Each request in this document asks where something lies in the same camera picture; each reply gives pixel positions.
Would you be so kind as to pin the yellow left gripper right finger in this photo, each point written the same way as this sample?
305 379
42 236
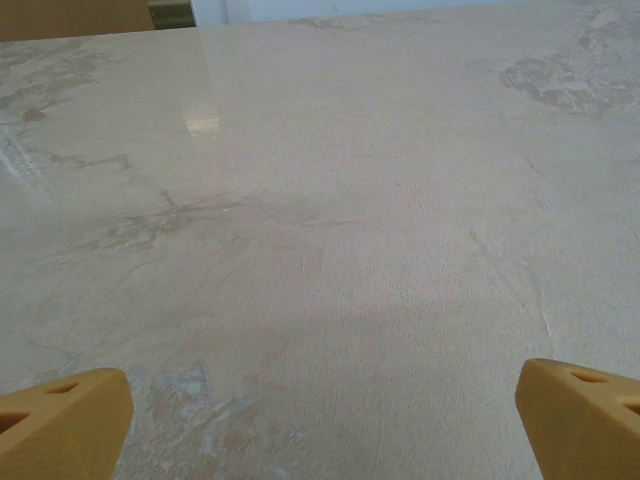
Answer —
585 430

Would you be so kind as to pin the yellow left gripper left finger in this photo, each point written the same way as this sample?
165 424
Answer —
60 430

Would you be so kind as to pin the brown wooden door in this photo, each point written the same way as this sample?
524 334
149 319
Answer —
75 15

